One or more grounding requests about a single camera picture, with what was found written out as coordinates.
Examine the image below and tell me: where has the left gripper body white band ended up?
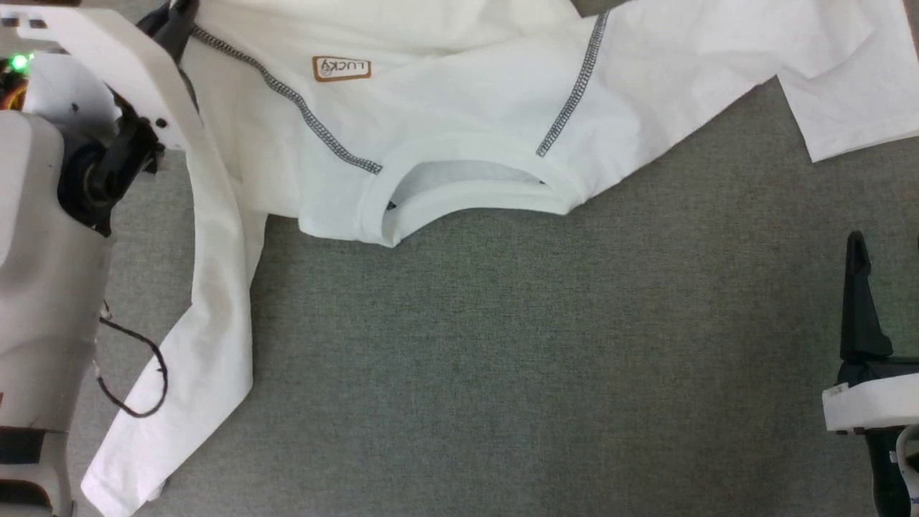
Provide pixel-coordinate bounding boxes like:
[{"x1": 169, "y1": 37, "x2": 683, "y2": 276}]
[{"x1": 0, "y1": 3, "x2": 206, "y2": 172}]

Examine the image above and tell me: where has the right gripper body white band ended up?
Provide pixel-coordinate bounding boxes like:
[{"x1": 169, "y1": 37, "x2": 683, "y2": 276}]
[{"x1": 821, "y1": 354, "x2": 919, "y2": 434}]

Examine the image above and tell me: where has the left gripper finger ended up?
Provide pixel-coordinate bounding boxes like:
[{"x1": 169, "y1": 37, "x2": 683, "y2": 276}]
[{"x1": 138, "y1": 0, "x2": 200, "y2": 63}]

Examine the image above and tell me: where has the white long-sleeve shirt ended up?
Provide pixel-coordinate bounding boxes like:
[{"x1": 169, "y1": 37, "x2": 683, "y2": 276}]
[{"x1": 80, "y1": 0, "x2": 919, "y2": 517}]

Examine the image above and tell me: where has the thin black cable loop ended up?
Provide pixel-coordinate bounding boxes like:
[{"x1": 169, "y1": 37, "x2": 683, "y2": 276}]
[{"x1": 95, "y1": 300, "x2": 170, "y2": 419}]

